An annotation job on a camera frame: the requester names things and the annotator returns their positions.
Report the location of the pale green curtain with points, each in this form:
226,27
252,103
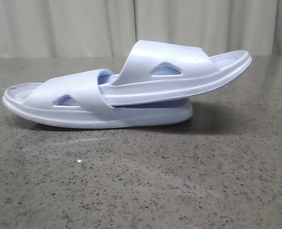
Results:
109,28

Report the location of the light blue slipper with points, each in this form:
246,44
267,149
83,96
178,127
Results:
75,101
157,71

